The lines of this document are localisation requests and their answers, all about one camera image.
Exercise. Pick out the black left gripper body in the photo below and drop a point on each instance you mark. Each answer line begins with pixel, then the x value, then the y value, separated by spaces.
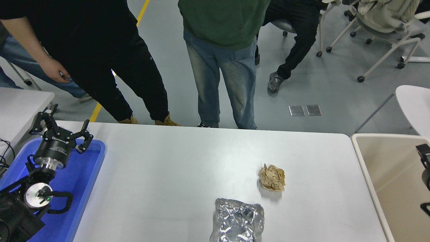
pixel 55 148

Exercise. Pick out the tan paper ball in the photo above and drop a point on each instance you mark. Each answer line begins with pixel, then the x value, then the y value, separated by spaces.
pixel 272 177

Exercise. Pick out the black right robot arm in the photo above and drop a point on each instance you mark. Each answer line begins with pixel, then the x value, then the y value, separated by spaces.
pixel 426 153

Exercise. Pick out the person's right forearm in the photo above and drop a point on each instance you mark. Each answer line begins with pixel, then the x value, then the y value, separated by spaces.
pixel 23 37

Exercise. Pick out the person's right hand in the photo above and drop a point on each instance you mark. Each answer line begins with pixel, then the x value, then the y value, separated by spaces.
pixel 55 70

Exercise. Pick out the white side table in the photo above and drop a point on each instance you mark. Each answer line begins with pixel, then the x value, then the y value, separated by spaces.
pixel 16 114

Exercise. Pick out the blue plastic tray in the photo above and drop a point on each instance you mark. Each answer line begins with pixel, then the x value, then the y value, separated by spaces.
pixel 80 174

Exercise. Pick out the person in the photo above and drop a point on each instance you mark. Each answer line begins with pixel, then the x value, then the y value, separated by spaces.
pixel 84 40
pixel 221 20
pixel 20 64
pixel 302 33

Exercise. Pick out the square metal floor plate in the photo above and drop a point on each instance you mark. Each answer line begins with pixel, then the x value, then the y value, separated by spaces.
pixel 296 110
pixel 313 110

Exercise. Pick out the grey stool seat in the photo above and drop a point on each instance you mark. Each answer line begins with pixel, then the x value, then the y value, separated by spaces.
pixel 285 26

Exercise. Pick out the large pale bin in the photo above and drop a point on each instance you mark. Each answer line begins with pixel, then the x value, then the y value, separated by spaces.
pixel 393 174

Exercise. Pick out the white-framed chair on casters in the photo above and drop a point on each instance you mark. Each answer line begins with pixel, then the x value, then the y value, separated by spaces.
pixel 386 35

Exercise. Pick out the beige coat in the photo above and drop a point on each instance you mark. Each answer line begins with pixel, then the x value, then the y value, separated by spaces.
pixel 383 15

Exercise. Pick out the white round-cornered table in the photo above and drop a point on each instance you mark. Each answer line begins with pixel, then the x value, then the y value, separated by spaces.
pixel 413 107

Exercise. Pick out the white chair base bar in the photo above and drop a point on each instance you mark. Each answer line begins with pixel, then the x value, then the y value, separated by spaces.
pixel 416 60

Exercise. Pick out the white chair frame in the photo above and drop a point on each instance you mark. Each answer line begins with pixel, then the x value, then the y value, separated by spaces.
pixel 319 33

